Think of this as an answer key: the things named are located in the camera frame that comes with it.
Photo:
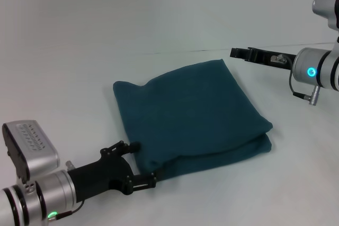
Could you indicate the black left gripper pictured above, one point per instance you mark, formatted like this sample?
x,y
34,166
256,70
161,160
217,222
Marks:
x,y
100,174

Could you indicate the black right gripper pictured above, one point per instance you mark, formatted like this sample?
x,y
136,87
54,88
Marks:
x,y
267,56

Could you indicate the blue t-shirt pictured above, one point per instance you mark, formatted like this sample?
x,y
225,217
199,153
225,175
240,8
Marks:
x,y
190,115

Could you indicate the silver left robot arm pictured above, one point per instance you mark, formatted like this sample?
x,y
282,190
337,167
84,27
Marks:
x,y
34,199

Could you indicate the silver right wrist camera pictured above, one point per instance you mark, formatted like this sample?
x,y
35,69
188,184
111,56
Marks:
x,y
327,7

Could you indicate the silver perforated left wrist camera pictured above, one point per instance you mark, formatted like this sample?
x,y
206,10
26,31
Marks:
x,y
29,146

